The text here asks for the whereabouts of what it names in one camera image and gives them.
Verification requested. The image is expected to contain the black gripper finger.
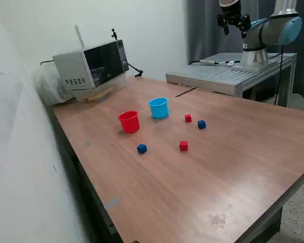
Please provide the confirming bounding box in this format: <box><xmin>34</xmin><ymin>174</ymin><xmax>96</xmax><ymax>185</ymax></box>
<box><xmin>237</xmin><ymin>14</ymin><xmax>252</xmax><ymax>39</ymax></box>
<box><xmin>216</xmin><ymin>12</ymin><xmax>230</xmax><ymax>36</ymax></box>

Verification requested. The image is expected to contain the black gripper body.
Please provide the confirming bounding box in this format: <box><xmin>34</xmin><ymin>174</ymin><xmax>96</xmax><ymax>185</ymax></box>
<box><xmin>220</xmin><ymin>5</ymin><xmax>243</xmax><ymax>26</ymax></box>

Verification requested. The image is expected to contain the dark grey curtain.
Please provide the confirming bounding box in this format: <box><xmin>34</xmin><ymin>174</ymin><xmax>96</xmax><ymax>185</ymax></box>
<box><xmin>186</xmin><ymin>0</ymin><xmax>304</xmax><ymax>104</ymax></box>

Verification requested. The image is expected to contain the metal robot mounting table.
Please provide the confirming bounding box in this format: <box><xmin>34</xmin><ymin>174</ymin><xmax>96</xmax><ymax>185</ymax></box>
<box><xmin>166</xmin><ymin>52</ymin><xmax>297</xmax><ymax>107</ymax></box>

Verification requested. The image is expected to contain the thin dark flat strip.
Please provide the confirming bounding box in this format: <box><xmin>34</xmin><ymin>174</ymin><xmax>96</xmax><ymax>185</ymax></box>
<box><xmin>175</xmin><ymin>87</ymin><xmax>196</xmax><ymax>98</ymax></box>

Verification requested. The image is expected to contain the blue plastic cup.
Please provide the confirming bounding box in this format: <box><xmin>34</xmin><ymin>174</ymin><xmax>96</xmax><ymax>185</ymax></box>
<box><xmin>147</xmin><ymin>97</ymin><xmax>169</xmax><ymax>119</ymax></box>

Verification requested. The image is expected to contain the red plastic cup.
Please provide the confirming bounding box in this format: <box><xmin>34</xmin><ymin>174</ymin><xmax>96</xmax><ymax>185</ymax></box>
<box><xmin>118</xmin><ymin>110</ymin><xmax>140</xmax><ymax>134</ymax></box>

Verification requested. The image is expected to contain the thin white rod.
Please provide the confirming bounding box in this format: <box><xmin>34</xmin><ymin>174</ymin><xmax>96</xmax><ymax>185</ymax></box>
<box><xmin>74</xmin><ymin>24</ymin><xmax>86</xmax><ymax>49</ymax></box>

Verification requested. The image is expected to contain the wooden stick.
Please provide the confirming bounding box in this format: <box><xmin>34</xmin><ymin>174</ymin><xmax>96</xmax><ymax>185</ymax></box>
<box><xmin>82</xmin><ymin>88</ymin><xmax>115</xmax><ymax>102</ymax></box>

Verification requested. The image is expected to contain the silver microwave oven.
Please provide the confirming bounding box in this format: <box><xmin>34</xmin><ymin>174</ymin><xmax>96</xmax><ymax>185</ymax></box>
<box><xmin>52</xmin><ymin>39</ymin><xmax>130</xmax><ymax>90</ymax></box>

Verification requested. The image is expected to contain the crumpled clear plastic bag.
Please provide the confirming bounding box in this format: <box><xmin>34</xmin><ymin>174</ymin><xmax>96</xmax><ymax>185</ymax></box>
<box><xmin>31</xmin><ymin>63</ymin><xmax>77</xmax><ymax>107</ymax></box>

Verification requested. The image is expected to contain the long tape strip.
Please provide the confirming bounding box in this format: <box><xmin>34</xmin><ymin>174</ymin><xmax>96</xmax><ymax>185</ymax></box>
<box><xmin>103</xmin><ymin>197</ymin><xmax>121</xmax><ymax>211</ymax></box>

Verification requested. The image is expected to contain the metal connector with cable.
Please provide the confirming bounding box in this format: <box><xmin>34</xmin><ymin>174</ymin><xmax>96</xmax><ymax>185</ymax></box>
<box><xmin>199</xmin><ymin>59</ymin><xmax>241</xmax><ymax>67</ymax></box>

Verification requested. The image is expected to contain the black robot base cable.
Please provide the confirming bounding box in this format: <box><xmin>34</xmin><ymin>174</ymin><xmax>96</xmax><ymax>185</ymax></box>
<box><xmin>273</xmin><ymin>44</ymin><xmax>286</xmax><ymax>106</ymax></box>

